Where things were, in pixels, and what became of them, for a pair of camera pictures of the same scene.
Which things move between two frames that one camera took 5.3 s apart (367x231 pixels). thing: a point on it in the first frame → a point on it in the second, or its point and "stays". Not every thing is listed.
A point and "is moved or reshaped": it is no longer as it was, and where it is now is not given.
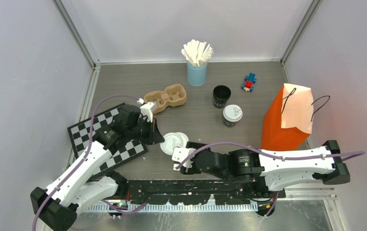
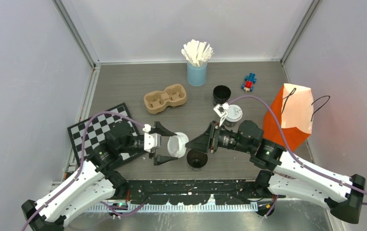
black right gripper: (190, 171) → (208, 139)
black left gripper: (154, 136) → (159, 129)
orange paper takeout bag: (288, 119) stays
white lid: (172, 140) is moved or reshaped
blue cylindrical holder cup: (196, 75) stays
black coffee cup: (221, 94) stays
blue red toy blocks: (249, 80) stays
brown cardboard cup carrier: (174, 95) stays
